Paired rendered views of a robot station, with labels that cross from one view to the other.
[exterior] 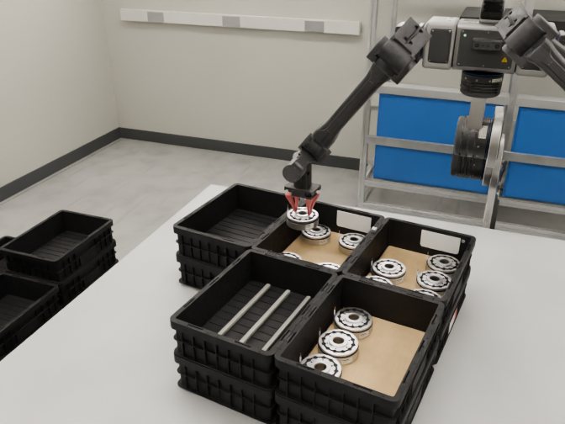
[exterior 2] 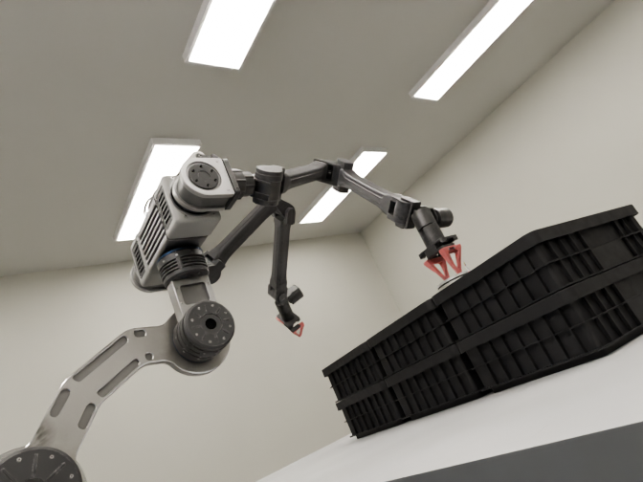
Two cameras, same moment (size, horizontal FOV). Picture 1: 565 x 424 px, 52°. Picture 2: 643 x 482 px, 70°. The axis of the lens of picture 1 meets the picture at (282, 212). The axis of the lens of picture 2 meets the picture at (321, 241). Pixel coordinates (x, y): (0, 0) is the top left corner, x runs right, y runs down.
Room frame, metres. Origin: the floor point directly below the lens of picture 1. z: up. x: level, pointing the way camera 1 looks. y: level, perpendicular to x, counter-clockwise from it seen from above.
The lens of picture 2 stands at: (2.87, 0.24, 0.79)
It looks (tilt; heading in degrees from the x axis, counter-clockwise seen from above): 20 degrees up; 207
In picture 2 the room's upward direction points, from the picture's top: 25 degrees counter-clockwise
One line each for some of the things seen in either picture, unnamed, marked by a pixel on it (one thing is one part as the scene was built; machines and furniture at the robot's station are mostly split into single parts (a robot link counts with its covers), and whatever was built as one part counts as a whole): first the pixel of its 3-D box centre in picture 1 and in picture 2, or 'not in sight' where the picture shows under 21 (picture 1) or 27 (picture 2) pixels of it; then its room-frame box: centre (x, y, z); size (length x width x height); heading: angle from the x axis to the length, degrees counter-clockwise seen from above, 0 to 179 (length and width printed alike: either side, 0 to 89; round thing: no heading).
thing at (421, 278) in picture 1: (434, 280); not in sight; (1.44, -0.45, 0.86); 0.10 x 0.10 x 0.01
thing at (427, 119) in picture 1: (434, 144); not in sight; (3.33, -0.93, 0.60); 0.72 x 0.03 x 0.56; 69
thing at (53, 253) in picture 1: (66, 276); not in sight; (2.21, 0.99, 0.37); 0.40 x 0.30 x 0.45; 159
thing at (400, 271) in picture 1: (388, 267); not in sight; (1.51, -0.33, 0.86); 0.10 x 0.10 x 0.01
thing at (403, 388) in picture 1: (364, 331); not in sight; (1.13, -0.20, 0.92); 0.40 x 0.30 x 0.02; 152
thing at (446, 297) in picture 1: (412, 257); (390, 342); (1.48, -0.39, 0.92); 0.40 x 0.30 x 0.02; 152
